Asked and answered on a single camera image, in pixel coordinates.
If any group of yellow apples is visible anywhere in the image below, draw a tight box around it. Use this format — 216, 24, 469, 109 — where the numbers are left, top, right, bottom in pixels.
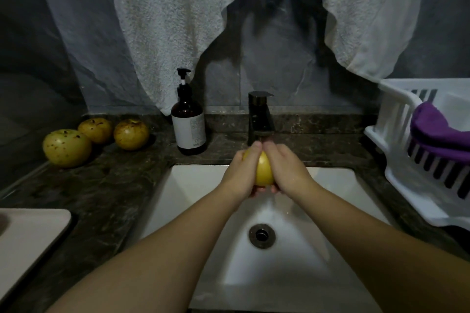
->
42, 117, 151, 169

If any spotted yellow apple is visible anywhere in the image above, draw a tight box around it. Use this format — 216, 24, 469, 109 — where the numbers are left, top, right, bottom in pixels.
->
243, 149, 276, 188

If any person's right hand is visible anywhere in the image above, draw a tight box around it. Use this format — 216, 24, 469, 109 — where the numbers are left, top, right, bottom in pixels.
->
253, 139, 324, 207

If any person's left forearm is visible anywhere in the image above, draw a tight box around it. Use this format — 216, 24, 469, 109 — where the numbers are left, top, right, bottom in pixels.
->
47, 188, 236, 313

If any purple cloth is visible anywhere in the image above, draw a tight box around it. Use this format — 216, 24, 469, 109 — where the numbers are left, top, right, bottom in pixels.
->
410, 101, 470, 163

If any dark soap pump bottle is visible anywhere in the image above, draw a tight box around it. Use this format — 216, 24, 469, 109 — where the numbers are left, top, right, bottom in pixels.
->
171, 67, 208, 156

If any person's left hand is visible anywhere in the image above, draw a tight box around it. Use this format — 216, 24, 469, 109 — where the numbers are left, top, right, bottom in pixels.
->
218, 141, 264, 211

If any white plastic basket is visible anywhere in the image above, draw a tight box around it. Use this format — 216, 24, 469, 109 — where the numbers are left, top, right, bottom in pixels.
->
364, 78, 470, 231

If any beige plastic tray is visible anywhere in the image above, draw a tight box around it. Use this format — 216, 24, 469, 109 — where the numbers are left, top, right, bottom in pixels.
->
0, 208, 73, 303

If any black faucet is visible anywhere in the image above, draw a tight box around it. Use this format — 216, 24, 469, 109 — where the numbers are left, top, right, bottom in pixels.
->
247, 90, 276, 145

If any white sink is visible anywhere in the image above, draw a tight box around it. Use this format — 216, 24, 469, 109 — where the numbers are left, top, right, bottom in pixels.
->
140, 164, 394, 313

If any person's right forearm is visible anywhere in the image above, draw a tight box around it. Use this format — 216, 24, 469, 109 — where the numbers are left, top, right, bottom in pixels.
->
307, 183, 470, 313

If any white hanging towel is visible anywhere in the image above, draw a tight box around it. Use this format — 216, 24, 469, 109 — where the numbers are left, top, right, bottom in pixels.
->
87, 0, 432, 115

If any metal sink drain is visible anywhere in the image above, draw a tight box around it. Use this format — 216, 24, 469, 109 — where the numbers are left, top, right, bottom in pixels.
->
248, 223, 277, 250

